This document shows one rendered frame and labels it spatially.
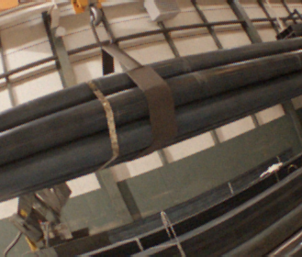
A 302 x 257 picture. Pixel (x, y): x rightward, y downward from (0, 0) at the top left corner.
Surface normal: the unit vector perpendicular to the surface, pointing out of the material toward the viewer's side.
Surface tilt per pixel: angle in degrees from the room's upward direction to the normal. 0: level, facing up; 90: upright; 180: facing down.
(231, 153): 90
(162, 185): 90
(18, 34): 90
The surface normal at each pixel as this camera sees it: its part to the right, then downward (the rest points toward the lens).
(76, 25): 0.39, -0.30
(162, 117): 0.52, 0.19
